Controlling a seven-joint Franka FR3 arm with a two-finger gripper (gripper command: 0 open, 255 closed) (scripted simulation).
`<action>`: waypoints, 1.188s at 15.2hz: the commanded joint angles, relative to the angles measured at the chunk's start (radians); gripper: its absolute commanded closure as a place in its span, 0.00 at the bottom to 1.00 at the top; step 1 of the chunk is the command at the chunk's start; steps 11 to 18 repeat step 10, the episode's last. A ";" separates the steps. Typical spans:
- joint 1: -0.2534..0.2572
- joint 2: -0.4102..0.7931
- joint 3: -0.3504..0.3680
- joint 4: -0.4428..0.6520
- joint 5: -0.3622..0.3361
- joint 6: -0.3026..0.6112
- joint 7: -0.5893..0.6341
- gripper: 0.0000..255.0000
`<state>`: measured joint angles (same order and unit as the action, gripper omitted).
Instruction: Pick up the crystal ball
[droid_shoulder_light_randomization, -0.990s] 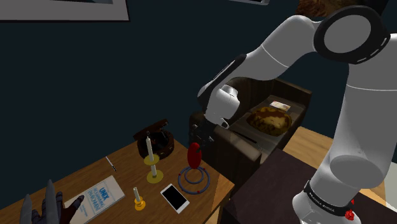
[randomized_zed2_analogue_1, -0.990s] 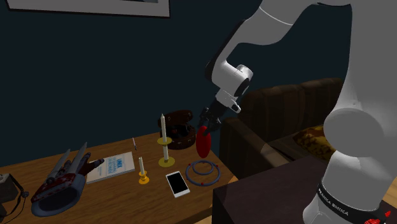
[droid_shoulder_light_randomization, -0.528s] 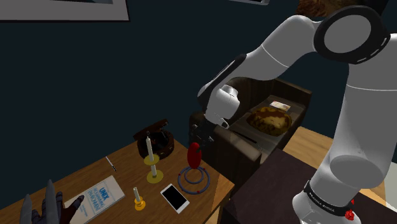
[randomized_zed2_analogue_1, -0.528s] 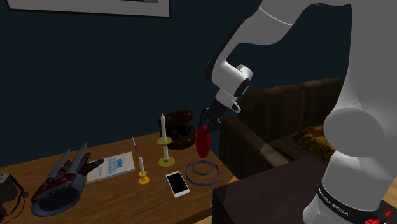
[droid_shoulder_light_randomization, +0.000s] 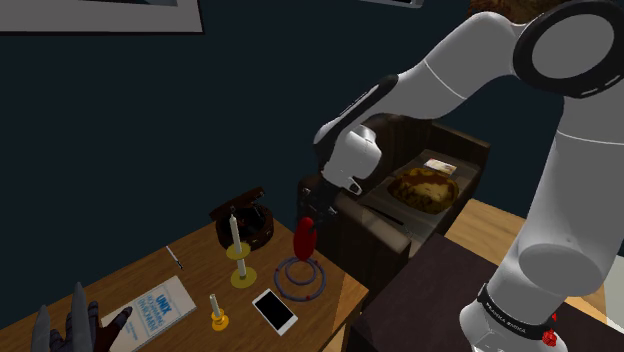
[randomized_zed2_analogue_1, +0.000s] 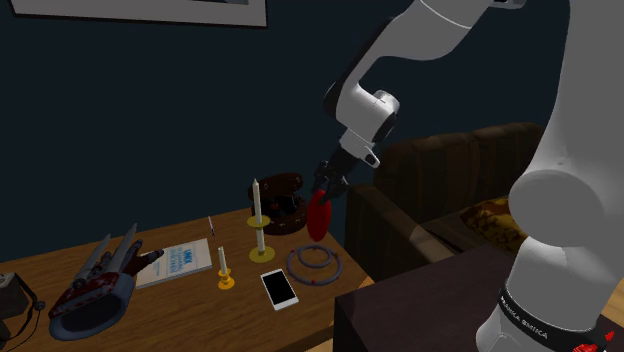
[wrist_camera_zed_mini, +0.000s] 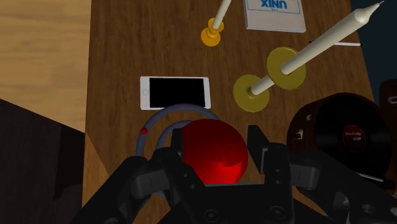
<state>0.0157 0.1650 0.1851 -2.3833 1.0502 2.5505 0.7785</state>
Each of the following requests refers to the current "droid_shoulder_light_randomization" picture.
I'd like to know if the red figure on blue rings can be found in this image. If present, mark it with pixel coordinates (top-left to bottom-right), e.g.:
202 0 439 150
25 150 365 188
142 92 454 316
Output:
273 216 327 303

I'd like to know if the dark brown armchair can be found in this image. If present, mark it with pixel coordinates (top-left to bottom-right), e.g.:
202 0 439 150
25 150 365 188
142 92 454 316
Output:
296 112 493 300

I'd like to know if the dark wooden open box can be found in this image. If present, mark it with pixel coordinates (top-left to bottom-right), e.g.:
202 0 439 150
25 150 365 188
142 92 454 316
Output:
208 187 276 253

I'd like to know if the tall white candle yellow holder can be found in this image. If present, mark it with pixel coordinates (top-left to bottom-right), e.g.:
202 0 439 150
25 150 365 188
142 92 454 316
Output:
225 213 259 290

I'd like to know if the yellow brown patterned cushion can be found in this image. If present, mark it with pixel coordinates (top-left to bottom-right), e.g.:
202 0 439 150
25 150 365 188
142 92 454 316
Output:
386 167 461 216

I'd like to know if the small pale card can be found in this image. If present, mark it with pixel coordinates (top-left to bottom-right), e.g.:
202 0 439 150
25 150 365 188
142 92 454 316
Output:
422 157 458 176

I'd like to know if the white smartphone black screen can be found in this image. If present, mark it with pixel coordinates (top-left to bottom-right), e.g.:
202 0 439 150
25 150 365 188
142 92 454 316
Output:
251 287 300 338

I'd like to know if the dark robot stand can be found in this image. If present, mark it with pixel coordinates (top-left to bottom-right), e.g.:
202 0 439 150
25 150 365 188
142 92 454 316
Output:
346 232 624 352

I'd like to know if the wooden table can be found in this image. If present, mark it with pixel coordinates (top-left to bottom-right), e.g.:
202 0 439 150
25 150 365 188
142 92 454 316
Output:
0 213 371 352

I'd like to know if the short white candle yellow holder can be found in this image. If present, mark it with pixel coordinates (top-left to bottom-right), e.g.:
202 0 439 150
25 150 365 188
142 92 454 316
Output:
208 292 231 333

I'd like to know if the silver pen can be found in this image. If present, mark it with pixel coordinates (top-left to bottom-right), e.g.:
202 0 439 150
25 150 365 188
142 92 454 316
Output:
165 244 185 271

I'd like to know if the white and blue book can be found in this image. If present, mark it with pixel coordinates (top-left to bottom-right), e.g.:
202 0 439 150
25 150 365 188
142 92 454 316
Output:
100 275 198 352

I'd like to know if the dark spiky hand figure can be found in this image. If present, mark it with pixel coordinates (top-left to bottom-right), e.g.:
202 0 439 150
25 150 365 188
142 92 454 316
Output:
30 281 134 352

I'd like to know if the grey framed wall picture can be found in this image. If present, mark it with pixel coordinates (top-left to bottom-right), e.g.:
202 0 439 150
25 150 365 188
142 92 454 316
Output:
0 0 205 36

